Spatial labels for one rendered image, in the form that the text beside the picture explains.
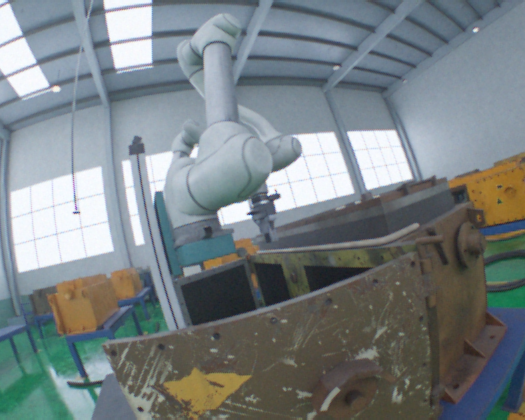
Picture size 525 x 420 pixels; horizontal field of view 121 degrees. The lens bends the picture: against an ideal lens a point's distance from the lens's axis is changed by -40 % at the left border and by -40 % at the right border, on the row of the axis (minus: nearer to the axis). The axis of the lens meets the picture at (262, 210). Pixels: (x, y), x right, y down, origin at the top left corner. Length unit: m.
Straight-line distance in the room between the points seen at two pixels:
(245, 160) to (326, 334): 0.41
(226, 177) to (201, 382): 0.44
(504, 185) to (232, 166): 3.07
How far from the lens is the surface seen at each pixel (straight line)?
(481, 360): 1.12
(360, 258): 0.76
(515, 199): 3.29
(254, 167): 0.58
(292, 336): 0.45
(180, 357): 0.46
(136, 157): 0.93
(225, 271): 1.73
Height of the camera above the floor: 1.35
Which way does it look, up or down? 6 degrees up
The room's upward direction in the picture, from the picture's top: 15 degrees counter-clockwise
